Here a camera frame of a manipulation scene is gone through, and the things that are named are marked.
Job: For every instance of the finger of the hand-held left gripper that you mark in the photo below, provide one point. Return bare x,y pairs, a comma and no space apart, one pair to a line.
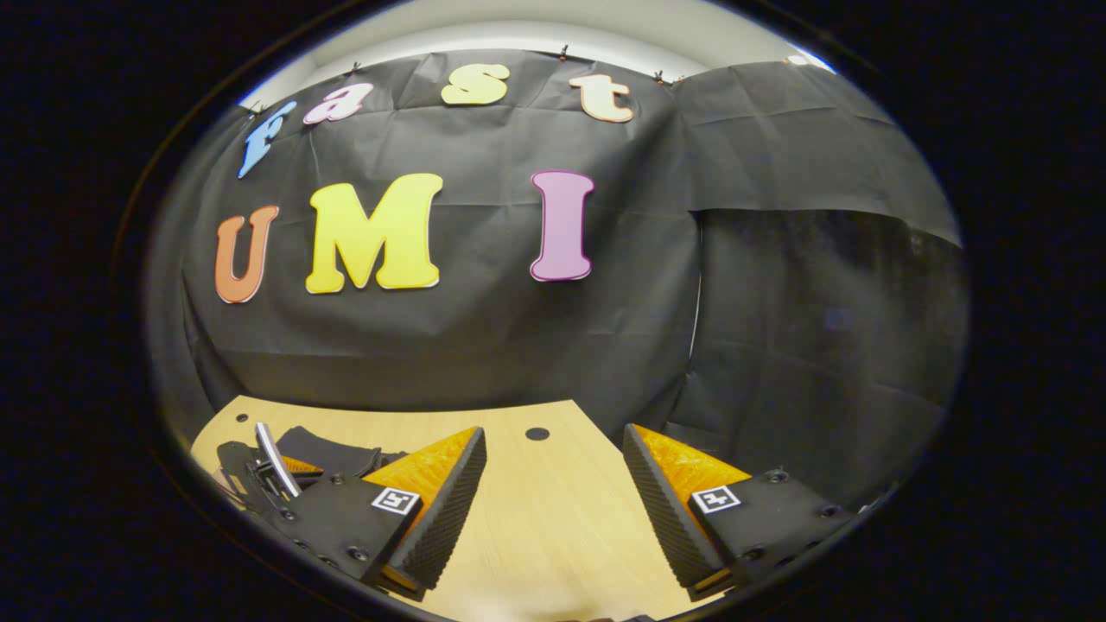
302,466

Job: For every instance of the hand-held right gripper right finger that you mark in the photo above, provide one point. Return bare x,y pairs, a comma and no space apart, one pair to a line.
670,518

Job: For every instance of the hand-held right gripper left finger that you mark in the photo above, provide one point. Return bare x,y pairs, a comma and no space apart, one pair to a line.
445,518

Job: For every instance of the black backdrop cloth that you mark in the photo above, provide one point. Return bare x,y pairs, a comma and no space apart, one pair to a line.
518,345

